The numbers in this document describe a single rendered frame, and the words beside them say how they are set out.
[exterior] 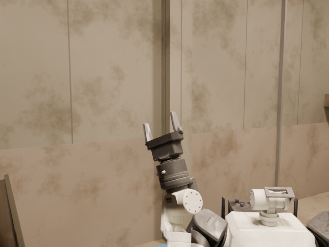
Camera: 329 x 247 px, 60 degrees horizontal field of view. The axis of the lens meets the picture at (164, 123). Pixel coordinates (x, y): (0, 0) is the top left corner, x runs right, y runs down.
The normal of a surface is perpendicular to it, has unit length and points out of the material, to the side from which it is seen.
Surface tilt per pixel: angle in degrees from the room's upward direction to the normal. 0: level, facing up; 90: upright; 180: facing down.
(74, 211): 90
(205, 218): 34
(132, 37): 90
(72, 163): 90
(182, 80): 90
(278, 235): 45
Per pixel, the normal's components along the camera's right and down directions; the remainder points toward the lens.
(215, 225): 0.28, -0.77
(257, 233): -0.04, -0.62
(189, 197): 0.50, -0.31
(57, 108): 0.49, 0.09
